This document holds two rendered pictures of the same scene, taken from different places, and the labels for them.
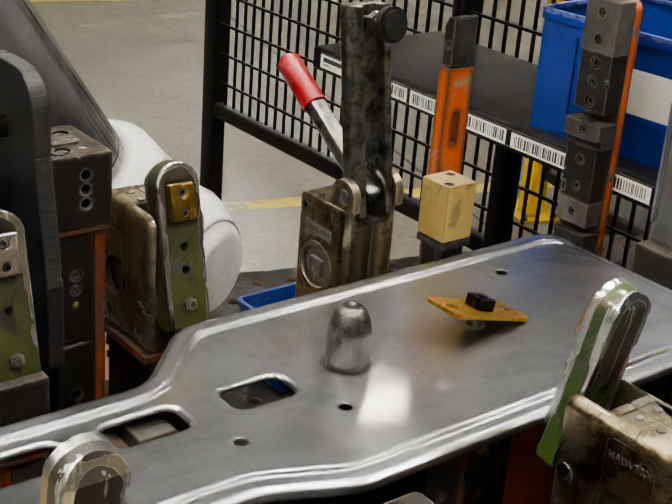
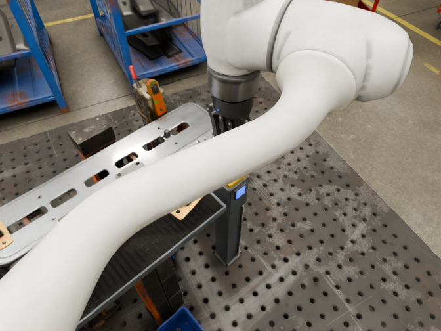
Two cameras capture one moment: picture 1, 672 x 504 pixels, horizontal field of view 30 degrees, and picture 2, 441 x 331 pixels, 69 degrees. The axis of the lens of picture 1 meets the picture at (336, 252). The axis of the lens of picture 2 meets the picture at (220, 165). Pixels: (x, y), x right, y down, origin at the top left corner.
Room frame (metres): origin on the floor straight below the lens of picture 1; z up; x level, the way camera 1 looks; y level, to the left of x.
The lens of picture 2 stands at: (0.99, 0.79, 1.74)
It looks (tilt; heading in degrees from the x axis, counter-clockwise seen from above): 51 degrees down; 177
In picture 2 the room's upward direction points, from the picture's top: straight up
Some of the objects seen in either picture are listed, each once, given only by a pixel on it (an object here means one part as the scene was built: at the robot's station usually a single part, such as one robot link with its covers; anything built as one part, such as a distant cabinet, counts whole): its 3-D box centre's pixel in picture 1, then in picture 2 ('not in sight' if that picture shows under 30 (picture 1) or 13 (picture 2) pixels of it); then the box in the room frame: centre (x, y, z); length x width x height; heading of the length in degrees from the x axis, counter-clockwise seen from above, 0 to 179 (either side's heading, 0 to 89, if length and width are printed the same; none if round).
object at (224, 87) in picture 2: not in sight; (233, 75); (0.52, 0.84, 1.42); 0.09 x 0.09 x 0.06
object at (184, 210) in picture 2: not in sight; (187, 201); (0.61, 0.74, 1.17); 0.08 x 0.04 x 0.01; 140
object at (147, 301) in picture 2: not in sight; (155, 281); (0.69, 0.64, 0.92); 0.10 x 0.08 x 0.45; 129
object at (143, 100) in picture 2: not in sight; (154, 125); (0.06, 0.58, 0.88); 0.15 x 0.11 x 0.36; 39
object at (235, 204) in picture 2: not in sight; (228, 221); (0.52, 0.84, 0.92); 0.08 x 0.08 x 0.44; 39
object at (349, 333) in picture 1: (348, 342); not in sight; (0.79, -0.01, 1.02); 0.03 x 0.03 x 0.07
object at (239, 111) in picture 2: not in sight; (232, 109); (0.52, 0.84, 1.35); 0.08 x 0.07 x 0.09; 39
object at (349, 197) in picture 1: (346, 195); not in sight; (0.97, 0.00, 1.06); 0.03 x 0.01 x 0.03; 39
